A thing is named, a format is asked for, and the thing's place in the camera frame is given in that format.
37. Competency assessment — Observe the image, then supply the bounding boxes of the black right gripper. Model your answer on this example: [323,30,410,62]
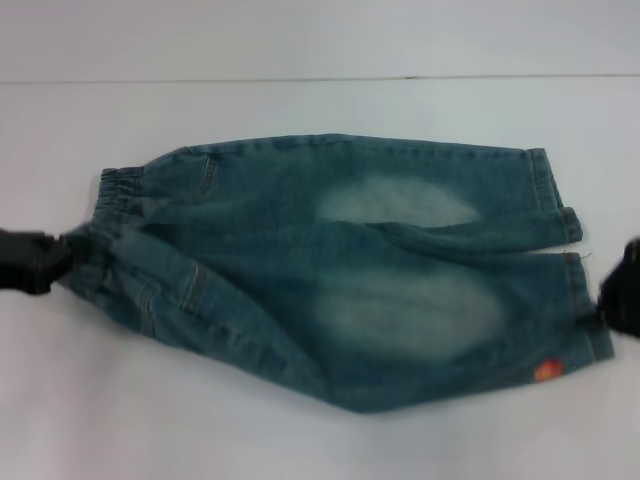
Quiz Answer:
[581,236,640,342]

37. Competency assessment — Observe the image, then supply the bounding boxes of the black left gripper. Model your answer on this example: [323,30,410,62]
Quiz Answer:
[0,228,72,297]

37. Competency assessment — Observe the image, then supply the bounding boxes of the blue denim shorts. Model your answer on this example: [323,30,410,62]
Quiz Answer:
[59,132,616,415]

